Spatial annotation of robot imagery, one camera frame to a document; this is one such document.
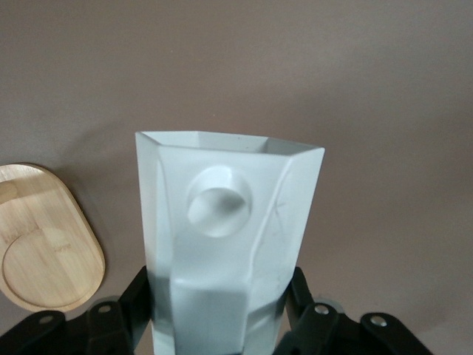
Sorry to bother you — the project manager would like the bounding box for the white angular plastic cup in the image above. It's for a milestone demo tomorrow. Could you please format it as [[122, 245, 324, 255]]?
[[135, 129, 326, 355]]

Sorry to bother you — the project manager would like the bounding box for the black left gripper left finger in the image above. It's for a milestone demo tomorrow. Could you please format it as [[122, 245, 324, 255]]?
[[0, 264, 154, 355]]

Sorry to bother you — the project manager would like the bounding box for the brown table cover sheet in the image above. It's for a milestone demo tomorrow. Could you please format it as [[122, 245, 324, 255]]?
[[0, 0, 473, 355]]

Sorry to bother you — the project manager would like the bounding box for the wooden cup rack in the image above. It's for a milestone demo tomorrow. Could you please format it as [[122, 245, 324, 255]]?
[[0, 163, 107, 311]]

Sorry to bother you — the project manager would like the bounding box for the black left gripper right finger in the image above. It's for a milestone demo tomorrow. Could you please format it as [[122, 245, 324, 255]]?
[[273, 266, 433, 355]]

